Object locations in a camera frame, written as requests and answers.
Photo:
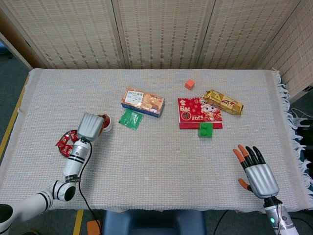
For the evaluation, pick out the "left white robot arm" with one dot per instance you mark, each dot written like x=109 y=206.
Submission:
x=77 y=156

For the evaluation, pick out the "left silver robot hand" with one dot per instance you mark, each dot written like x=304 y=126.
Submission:
x=90 y=127

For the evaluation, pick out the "red candy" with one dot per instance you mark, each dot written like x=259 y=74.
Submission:
x=59 y=144
x=66 y=148
x=74 y=136
x=64 y=139
x=106 y=124
x=66 y=154

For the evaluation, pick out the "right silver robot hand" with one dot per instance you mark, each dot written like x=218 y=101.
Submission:
x=261 y=181

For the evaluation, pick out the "red desk calendar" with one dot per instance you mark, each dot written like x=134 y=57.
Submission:
x=190 y=110

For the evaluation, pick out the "small orange cube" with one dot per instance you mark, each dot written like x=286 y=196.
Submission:
x=189 y=84

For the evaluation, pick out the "orange and blue cookie box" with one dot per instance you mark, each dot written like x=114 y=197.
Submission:
x=144 y=101

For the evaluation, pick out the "white woven tablecloth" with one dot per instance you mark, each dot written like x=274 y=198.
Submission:
x=159 y=166

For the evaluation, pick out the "gold biscuit packet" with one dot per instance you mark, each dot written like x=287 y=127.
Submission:
x=225 y=102

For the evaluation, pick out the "orange block on floor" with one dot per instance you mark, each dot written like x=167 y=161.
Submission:
x=93 y=227

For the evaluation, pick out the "green foil sachet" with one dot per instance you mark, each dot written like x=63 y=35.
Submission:
x=130 y=120

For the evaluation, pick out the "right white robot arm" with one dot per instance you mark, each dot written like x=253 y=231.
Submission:
x=282 y=225

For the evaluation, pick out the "red candies pile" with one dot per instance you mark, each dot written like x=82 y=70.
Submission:
x=69 y=143

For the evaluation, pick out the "green toy building block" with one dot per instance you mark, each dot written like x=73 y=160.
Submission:
x=205 y=131

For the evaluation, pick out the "woven rattan screen panel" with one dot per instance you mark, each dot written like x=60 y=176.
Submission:
x=73 y=34
x=166 y=34
x=239 y=34
x=298 y=49

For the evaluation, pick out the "white paper cup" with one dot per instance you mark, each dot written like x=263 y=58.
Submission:
x=109 y=129

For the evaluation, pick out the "blue padded chair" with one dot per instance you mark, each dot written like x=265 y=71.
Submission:
x=154 y=222

